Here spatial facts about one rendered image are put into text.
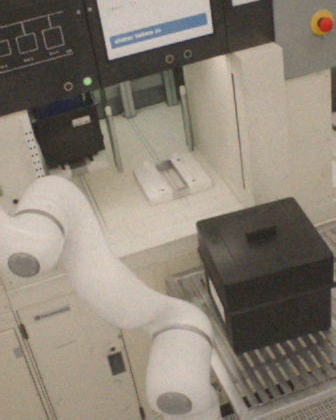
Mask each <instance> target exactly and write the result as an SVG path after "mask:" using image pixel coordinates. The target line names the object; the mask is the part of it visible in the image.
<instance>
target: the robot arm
mask: <svg viewBox="0 0 336 420"><path fill-rule="evenodd" d="M59 256H60V257H61V260H62V262H63V265H64V268H65V270H66V272H67V275H68V278H69V281H70V283H71V286H72V287H73V291H74V293H76V294H77V296H78V297H79V298H80V299H81V300H82V301H83V302H84V303H85V304H86V305H87V306H89V307H90V308H91V309H92V310H93V311H94V312H95V313H96V315H99V316H100V317H101V318H102V319H104V320H105V321H106V322H108V323H109V324H111V325H113V326H115V327H117V328H119V329H122V330H133V329H137V328H139V327H140V328H142V329H143V330H145V331H146V332H147V333H148V335H149V336H150V337H151V340H152V344H151V350H150V355H149V360H148V366H147V371H146V379H145V392H146V398H147V401H148V404H149V406H150V408H151V409H153V410H155V411H156V412H158V413H160V414H163V416H164V420H221V414H220V408H219V397H218V394H217V392H216V391H215V389H214V387H213V386H212V385H211V384H210V368H211V357H212V344H213V331H212V327H211V324H210V322H209V320H208V317H207V316H206V315H205V314H204V313H203V312H202V311H201V310H200V309H199V308H198V307H196V306H194V305H193V304H191V303H189V302H186V301H185V300H179V299H175V298H172V297H169V296H166V295H163V294H161V293H159V292H156V291H154V290H153V289H151V288H149V287H148V286H147V285H145V284H144V283H143V282H142V281H141V280H140V279H137V277H136V276H135V275H134V274H133V273H132V272H131V271H130V270H129V269H128V268H127V267H126V266H125V265H124V264H123V263H122V262H121V261H120V260H119V258H118V257H117V256H116V255H115V254H114V253H113V252H112V251H111V247H110V246H109V244H108V242H107V241H106V239H105V237H104V235H103V233H102V230H101V228H100V227H99V224H98V222H97V220H96V217H95V215H94V212H93V210H92V208H91V206H90V204H89V202H87V199H86V197H85V196H84V195H83V193H82V192H81V191H80V190H79V189H78V188H77V187H76V186H75V185H74V184H73V183H72V182H70V181H69V180H67V178H62V177H59V176H46V177H42V178H40V179H36V180H34V181H33V182H32V184H30V186H29V187H28V188H27V190H26V191H25V193H24V194H23V196H22V198H21V199H20V201H19V202H18V204H17V206H16V210H15V212H14V214H13V216H12V217H11V216H9V215H8V214H7V213H6V212H5V211H4V209H3V208H2V206H1V202H0V268H1V269H2V270H4V271H5V272H6V273H8V274H10V275H12V276H15V277H20V278H37V277H40V276H42V275H44V274H46V273H47V272H49V271H50V270H52V268H53V267H54V265H55V264H56V262H57V260H58V259H59Z"/></svg>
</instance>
